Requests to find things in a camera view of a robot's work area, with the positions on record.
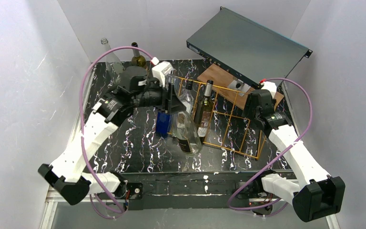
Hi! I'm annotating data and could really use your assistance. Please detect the clear tall empty bottle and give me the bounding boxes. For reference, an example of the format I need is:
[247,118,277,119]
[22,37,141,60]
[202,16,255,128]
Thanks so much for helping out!
[105,52,124,84]

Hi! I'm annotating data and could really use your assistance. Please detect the blue tall glass bottle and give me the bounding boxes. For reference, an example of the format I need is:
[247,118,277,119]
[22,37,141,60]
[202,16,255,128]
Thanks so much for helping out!
[155,111,172,138]

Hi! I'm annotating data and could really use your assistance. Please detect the wooden board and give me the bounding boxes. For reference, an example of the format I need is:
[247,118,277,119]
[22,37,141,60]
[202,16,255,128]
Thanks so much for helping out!
[197,63,285,111]

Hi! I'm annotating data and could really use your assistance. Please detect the grey rack-mount network switch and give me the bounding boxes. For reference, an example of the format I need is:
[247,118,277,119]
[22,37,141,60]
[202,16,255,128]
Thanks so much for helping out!
[186,7,312,86]

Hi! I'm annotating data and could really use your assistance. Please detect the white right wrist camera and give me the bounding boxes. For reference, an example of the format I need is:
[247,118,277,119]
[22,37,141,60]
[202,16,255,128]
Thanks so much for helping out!
[260,79,277,98]

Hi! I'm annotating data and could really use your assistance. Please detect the clear labelled wine bottle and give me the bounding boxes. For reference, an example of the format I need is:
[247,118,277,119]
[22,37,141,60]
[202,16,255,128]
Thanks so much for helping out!
[167,85,202,156]

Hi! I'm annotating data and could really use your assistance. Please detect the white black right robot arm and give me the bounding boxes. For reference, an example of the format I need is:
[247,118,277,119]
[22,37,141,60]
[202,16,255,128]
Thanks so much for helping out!
[244,89,346,222]

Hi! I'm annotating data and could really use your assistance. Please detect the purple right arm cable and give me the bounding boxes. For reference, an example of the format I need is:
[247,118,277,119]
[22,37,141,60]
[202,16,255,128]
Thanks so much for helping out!
[227,78,312,217]

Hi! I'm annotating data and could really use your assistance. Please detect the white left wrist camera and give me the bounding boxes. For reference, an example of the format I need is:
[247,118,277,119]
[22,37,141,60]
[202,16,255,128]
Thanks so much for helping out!
[151,57,175,88]

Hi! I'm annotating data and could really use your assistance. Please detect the grey metal bracket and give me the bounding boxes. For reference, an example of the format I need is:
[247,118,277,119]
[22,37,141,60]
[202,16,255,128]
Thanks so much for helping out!
[228,79,251,97]

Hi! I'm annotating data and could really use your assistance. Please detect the aluminium frame rail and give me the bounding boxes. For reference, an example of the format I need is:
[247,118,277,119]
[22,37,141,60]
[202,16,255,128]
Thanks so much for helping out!
[39,63,342,229]

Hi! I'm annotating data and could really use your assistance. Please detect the dark green wine bottle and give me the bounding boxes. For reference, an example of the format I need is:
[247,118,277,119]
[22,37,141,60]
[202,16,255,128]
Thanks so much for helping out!
[131,49,149,72]

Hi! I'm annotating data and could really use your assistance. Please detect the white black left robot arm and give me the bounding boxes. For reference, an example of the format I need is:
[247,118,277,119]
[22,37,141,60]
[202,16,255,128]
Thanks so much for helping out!
[38,61,185,205]

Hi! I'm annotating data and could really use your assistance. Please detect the gold wire wine rack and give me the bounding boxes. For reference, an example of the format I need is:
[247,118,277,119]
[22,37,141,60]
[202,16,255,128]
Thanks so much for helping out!
[161,74,279,160]

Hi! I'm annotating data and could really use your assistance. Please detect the clear square liquor bottle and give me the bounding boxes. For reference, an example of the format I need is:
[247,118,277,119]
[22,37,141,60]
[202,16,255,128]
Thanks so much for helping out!
[179,80,194,115]

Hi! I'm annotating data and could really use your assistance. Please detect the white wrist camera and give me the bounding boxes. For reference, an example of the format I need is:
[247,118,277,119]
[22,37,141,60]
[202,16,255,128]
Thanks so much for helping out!
[151,57,175,88]
[260,79,277,98]

